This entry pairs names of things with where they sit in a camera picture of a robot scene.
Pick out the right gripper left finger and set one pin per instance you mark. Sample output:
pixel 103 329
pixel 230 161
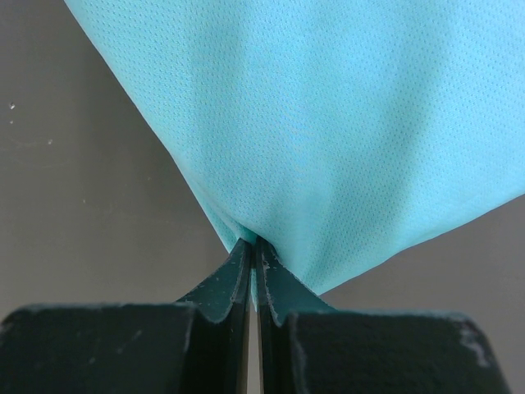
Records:
pixel 196 344

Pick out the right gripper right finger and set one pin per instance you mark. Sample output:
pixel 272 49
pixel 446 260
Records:
pixel 307 346

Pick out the teal t-shirt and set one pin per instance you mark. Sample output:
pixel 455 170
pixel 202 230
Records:
pixel 342 132

